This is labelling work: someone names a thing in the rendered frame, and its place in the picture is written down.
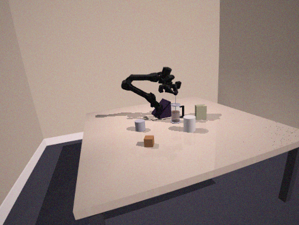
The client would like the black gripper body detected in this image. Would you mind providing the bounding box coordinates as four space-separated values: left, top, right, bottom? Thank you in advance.
158 81 182 93

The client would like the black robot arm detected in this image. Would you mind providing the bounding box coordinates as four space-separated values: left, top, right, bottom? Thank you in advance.
121 67 175 111

